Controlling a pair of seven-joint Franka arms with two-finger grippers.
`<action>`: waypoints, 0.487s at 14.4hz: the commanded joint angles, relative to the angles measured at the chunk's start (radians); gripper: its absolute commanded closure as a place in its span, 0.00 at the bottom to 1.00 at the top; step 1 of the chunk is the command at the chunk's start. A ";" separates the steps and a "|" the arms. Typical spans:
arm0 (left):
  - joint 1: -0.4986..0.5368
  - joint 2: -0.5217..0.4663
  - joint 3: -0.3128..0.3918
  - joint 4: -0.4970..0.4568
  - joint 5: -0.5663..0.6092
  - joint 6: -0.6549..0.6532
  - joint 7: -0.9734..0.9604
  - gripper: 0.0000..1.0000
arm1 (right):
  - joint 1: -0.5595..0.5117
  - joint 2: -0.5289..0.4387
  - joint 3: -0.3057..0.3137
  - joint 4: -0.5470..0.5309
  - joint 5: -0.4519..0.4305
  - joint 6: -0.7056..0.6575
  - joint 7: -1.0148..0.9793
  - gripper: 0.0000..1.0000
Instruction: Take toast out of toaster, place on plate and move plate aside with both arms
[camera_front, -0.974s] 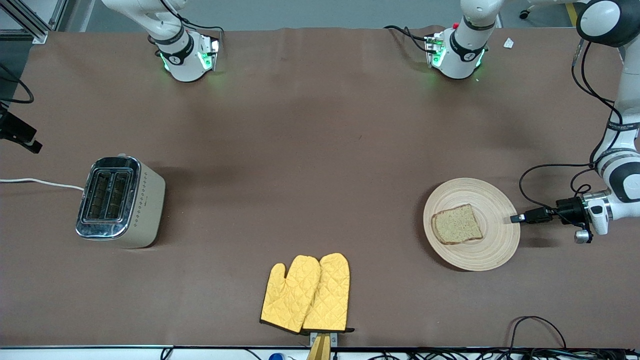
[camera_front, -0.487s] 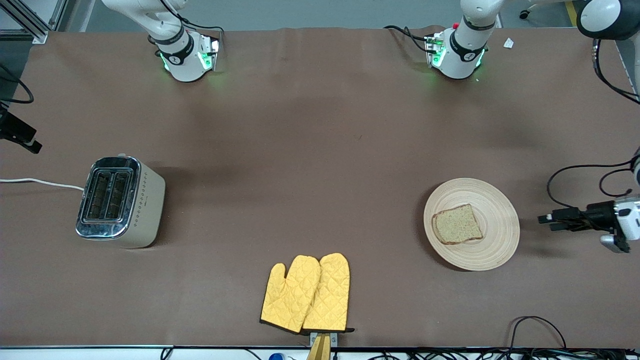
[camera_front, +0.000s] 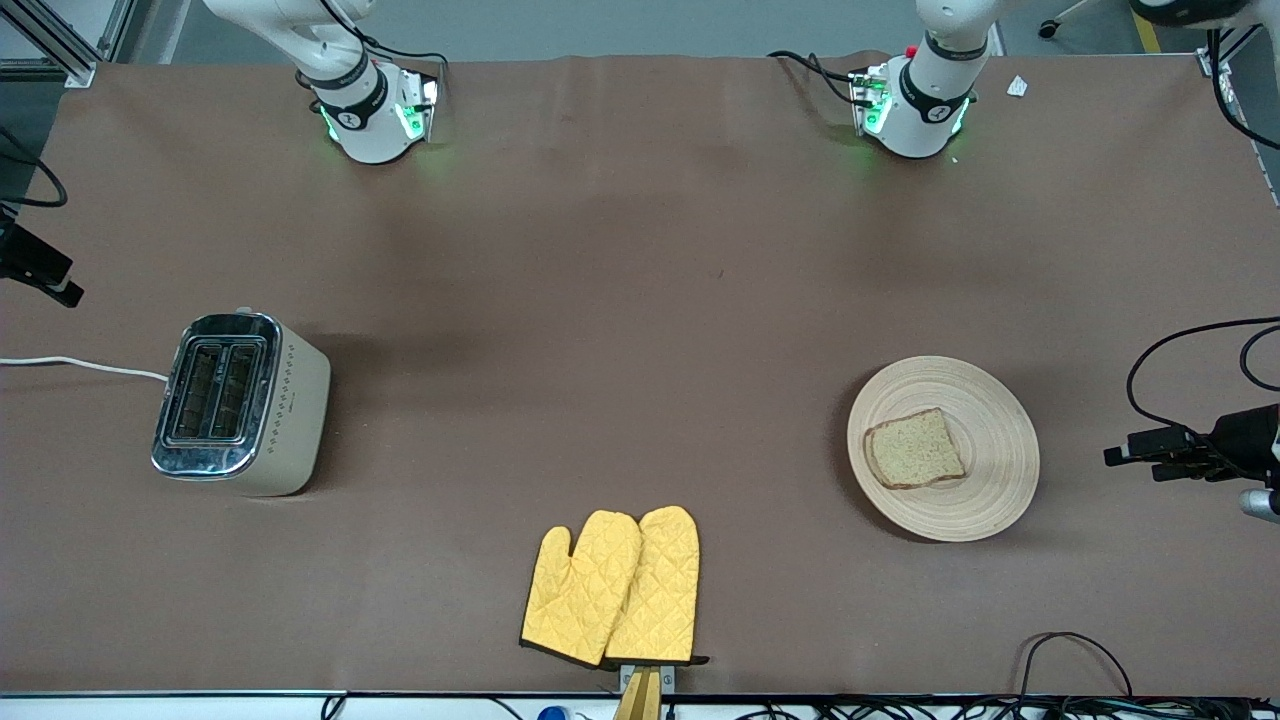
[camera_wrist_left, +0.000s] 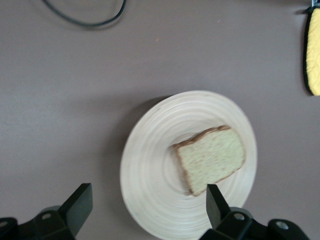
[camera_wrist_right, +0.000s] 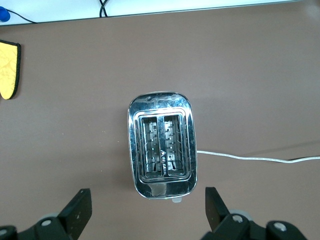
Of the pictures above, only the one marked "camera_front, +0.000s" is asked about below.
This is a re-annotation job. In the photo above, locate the yellow quilted oven mitt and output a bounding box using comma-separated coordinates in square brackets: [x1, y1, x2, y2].
[603, 505, 710, 669]
[520, 510, 643, 669]

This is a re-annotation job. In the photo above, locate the white chair leg with caster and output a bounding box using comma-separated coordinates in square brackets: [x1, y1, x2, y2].
[1037, 0, 1093, 40]

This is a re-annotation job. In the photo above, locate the looped black cable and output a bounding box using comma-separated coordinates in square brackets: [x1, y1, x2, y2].
[1018, 631, 1136, 701]

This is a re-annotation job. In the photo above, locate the brown toast slice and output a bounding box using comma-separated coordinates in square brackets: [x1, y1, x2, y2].
[863, 407, 968, 491]

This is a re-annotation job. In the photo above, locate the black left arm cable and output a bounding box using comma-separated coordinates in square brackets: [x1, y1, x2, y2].
[1126, 30, 1280, 433]

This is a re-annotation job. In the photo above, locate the aluminium frame post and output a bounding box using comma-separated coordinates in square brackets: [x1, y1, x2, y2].
[0, 0, 133, 89]
[1197, 20, 1280, 77]

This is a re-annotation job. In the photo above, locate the white toaster power cable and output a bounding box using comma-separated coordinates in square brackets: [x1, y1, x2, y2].
[0, 356, 169, 383]

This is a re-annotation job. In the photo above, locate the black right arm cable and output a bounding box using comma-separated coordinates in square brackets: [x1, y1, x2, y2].
[0, 128, 70, 210]

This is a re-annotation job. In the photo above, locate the black arm base cable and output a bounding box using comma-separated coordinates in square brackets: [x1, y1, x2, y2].
[767, 50, 881, 107]
[320, 0, 450, 69]

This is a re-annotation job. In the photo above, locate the chrome and cream toaster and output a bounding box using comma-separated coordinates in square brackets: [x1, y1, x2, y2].
[150, 308, 332, 498]

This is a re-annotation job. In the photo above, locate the round light wooden plate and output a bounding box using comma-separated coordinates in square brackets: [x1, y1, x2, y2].
[847, 356, 1041, 543]

